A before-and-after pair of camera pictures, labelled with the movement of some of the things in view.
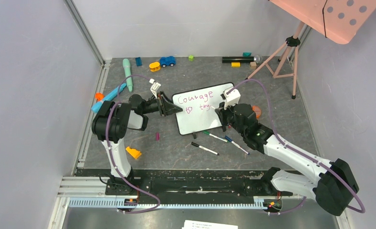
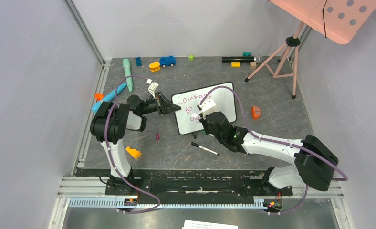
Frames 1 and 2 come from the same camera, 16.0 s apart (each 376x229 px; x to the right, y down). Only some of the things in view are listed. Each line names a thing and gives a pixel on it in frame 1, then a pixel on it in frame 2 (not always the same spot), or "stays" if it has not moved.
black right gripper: [224, 115] → [206, 120]
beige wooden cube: [253, 65] stays
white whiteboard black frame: [198, 112] stays
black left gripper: [169, 108] stays
